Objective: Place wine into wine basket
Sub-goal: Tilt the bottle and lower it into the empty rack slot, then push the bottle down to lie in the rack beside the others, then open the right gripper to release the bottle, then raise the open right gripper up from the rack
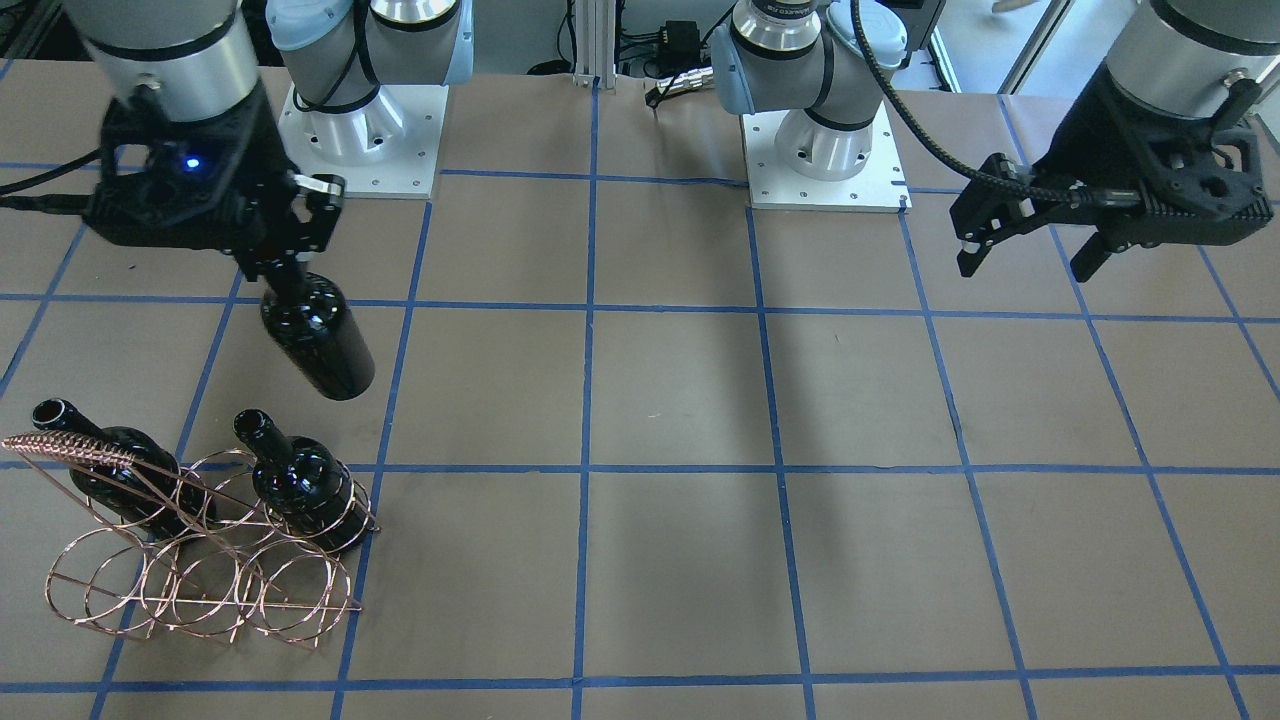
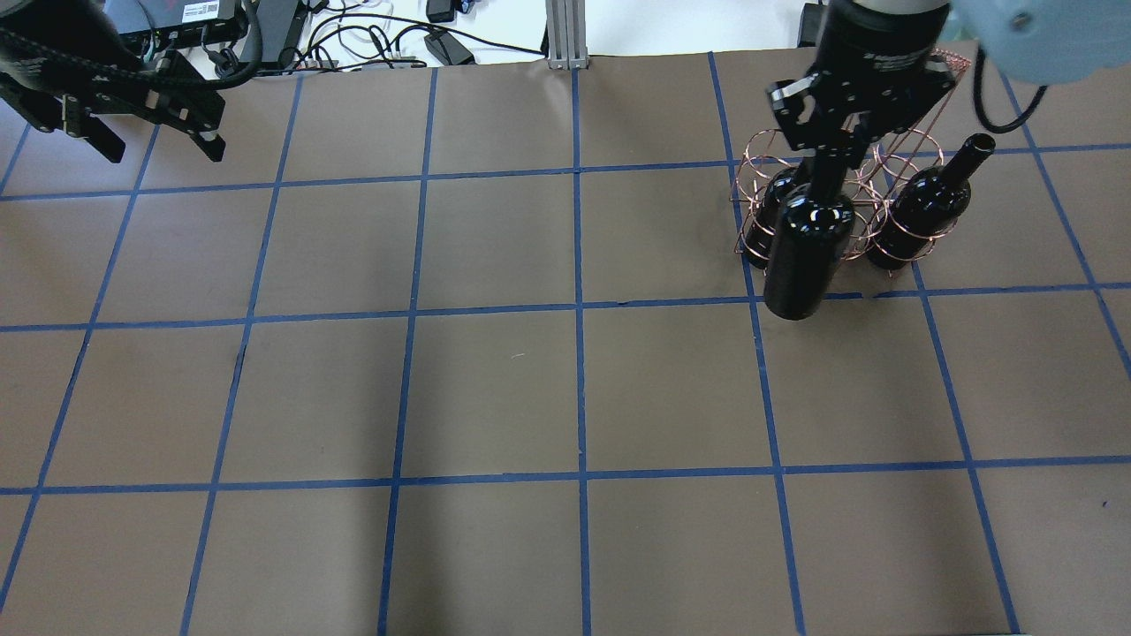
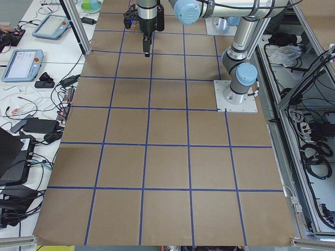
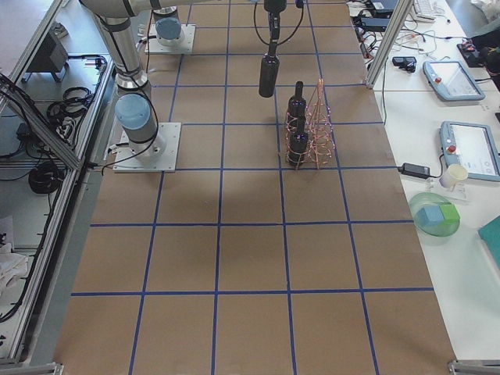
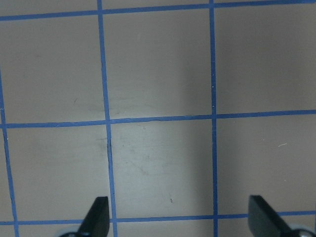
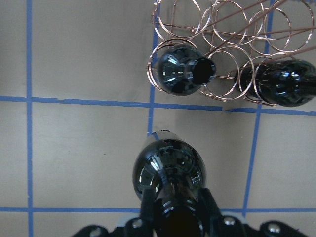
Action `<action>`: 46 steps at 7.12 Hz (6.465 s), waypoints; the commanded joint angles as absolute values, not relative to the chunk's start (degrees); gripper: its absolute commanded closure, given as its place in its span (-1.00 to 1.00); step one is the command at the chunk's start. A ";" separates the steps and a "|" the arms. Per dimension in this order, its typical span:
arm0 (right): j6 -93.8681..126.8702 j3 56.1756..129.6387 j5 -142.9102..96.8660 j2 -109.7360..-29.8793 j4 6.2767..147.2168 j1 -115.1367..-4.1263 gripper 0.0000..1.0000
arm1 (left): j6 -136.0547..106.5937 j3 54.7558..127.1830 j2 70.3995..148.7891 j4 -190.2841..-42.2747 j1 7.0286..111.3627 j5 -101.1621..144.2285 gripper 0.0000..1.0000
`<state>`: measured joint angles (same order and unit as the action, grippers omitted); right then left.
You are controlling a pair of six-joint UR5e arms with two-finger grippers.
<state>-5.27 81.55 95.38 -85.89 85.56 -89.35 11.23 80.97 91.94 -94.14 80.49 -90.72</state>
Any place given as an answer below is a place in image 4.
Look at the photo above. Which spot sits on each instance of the black gripper over rack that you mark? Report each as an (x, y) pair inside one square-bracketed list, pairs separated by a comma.
[(272, 8)]

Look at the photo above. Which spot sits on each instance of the dark wine bottle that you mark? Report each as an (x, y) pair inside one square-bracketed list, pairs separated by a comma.
[(269, 68)]

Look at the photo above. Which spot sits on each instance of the robot arm over wine rack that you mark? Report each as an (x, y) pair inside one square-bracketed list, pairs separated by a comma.
[(113, 21)]

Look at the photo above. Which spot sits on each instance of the robot arm carrying bottle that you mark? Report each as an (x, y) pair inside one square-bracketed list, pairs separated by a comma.
[(167, 25)]

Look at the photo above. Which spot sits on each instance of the dark bottle in rack inner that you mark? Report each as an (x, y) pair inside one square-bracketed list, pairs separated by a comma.
[(296, 103)]

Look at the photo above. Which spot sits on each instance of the dark bottle in rack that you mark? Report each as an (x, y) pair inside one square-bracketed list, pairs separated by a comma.
[(296, 103), (298, 142)]

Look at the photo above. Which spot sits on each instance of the dark bottle in rack outer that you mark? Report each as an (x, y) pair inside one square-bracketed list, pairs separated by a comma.
[(298, 142)]

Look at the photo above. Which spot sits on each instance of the teach pendant far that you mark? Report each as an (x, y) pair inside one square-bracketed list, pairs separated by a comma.
[(452, 81)]

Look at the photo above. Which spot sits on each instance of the teach pendant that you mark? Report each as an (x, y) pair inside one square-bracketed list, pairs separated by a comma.
[(452, 81), (472, 146)]

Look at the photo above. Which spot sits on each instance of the black power adapter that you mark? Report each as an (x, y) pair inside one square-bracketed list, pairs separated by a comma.
[(413, 170)]

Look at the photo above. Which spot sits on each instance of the teach pendant near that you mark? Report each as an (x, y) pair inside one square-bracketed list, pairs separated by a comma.
[(472, 146)]

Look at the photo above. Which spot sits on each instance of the paper cup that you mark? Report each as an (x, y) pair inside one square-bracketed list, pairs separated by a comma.
[(454, 174)]

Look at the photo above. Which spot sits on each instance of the green bowl with blocks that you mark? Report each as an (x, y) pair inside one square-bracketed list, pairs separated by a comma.
[(434, 214)]

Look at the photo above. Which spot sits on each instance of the white cloth bundle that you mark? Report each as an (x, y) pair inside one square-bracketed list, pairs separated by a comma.
[(13, 266)]

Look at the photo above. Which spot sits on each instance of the white base plate bottle side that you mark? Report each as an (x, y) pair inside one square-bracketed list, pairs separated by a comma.
[(182, 45)]

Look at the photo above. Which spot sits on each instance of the aluminium frame post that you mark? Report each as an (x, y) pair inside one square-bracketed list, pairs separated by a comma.
[(394, 26)]

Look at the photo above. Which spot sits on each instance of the copper wire wine rack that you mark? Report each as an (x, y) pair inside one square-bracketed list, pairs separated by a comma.
[(321, 145)]

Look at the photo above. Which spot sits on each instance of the white base plate rack side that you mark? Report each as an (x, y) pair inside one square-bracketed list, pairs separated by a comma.
[(160, 156)]

